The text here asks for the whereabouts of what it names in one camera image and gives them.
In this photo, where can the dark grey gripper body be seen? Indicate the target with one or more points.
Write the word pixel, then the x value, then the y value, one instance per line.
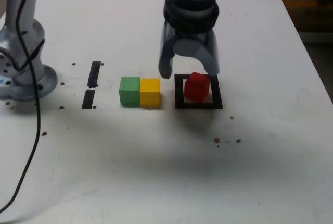
pixel 191 36

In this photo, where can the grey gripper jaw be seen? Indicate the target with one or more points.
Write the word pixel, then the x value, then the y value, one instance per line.
pixel 208 54

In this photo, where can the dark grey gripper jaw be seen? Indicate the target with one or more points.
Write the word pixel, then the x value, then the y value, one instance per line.
pixel 165 57

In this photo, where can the red cube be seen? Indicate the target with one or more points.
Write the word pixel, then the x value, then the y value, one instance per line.
pixel 196 88

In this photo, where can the yellow cube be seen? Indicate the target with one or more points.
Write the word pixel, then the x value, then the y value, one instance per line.
pixel 149 96

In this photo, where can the green cube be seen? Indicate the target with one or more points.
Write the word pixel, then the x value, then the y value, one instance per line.
pixel 129 93

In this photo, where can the black tape square outline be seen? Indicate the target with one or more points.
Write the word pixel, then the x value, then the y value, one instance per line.
pixel 179 105

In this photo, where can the black tape strip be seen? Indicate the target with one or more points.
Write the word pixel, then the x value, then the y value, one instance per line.
pixel 93 75

